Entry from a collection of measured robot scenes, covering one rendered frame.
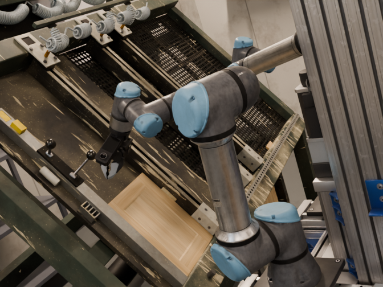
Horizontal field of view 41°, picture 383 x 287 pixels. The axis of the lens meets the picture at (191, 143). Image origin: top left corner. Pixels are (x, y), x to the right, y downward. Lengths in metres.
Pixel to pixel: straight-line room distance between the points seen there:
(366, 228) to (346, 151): 0.23
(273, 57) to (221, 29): 4.55
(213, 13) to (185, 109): 5.23
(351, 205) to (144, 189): 0.95
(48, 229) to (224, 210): 0.70
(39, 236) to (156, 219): 0.52
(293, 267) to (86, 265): 0.68
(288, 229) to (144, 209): 0.83
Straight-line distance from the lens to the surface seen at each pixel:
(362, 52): 1.32
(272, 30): 6.07
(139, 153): 2.20
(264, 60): 1.84
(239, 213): 1.28
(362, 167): 1.42
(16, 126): 2.01
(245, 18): 6.18
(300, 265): 1.45
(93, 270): 1.75
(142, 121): 1.51
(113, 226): 1.94
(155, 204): 2.13
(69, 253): 1.75
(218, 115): 1.16
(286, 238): 1.40
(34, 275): 4.40
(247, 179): 2.57
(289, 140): 3.22
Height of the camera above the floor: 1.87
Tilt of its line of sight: 16 degrees down
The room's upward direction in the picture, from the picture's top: 18 degrees counter-clockwise
